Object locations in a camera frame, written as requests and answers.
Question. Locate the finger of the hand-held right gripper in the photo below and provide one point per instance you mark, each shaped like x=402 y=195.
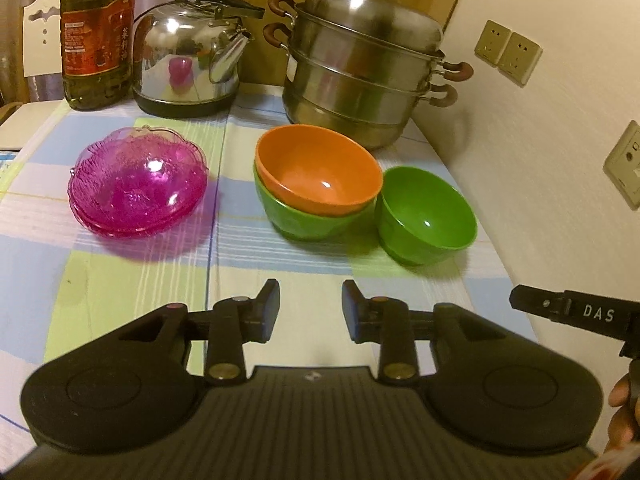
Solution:
x=532 y=302

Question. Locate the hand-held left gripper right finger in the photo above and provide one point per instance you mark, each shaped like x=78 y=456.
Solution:
x=355 y=310

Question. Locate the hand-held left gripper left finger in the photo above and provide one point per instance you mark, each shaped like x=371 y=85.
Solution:
x=265 y=310

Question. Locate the green plastic bowl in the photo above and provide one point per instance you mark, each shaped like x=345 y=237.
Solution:
x=425 y=215
x=300 y=222

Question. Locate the orange plastic bowl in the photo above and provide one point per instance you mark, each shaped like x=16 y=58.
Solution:
x=320 y=175

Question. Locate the large pink glass plate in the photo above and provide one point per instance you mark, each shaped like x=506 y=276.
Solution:
x=107 y=231

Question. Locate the small pink glass plate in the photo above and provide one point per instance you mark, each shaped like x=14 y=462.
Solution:
x=145 y=170

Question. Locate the medium pink glass plate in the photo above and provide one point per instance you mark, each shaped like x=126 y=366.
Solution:
x=81 y=207

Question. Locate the person's right hand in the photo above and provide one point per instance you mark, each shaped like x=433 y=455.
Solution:
x=622 y=410

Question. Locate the checkered pastel tablecloth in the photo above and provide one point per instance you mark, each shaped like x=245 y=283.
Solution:
x=240 y=260

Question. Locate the red and white cloth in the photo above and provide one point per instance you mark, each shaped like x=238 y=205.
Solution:
x=607 y=465

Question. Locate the stainless steel steamer pot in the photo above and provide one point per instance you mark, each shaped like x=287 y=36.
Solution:
x=360 y=70

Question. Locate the stainless steel kettle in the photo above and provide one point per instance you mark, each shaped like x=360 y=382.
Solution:
x=175 y=60

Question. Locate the cooking oil bottle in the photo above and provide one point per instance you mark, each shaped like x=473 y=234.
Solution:
x=95 y=45

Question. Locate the white chair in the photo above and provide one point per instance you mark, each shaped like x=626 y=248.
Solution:
x=42 y=35

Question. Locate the large beige wall socket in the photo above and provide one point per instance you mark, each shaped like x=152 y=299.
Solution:
x=625 y=165

